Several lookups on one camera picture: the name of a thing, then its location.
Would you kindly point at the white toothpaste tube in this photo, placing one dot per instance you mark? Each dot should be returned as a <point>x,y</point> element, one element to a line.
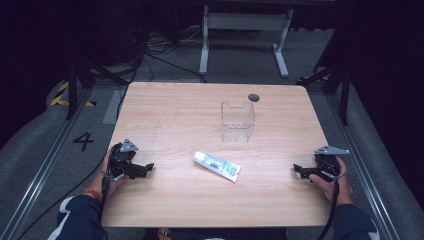
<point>216,165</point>

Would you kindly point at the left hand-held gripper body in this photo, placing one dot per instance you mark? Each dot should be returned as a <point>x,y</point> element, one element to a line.
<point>121,160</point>

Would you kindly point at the clear plastic container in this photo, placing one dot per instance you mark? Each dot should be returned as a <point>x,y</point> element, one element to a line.
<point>237,125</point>

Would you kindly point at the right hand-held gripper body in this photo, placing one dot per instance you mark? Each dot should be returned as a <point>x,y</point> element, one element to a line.
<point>328,165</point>

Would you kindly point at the white metal table frame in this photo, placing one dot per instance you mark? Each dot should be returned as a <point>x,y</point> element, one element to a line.
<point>246,21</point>

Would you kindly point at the person's right hand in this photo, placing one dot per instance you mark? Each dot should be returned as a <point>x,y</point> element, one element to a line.
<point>340,191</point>

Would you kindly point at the black metal stand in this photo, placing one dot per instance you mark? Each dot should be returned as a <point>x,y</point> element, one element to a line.
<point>345,96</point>
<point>71,90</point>

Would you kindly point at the person's left hand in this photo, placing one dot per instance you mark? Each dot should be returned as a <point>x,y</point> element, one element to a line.
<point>100,180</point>

